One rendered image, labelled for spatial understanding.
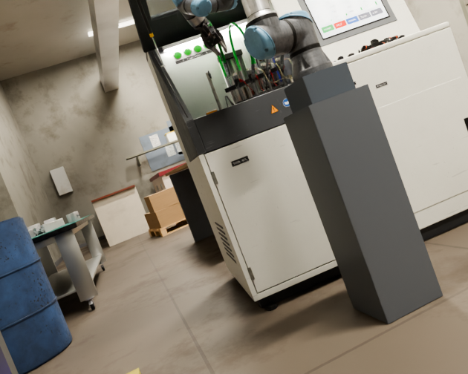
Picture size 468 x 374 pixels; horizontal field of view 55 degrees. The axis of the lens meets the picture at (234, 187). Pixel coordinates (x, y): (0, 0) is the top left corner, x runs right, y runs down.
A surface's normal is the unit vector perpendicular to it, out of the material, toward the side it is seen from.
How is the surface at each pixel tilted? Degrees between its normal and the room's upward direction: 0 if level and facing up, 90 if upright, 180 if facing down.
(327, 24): 76
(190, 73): 90
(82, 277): 90
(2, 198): 90
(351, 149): 90
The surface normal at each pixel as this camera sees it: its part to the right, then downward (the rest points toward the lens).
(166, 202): 0.39, -0.09
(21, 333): 0.56, -0.16
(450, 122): 0.16, 0.00
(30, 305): 0.76, -0.25
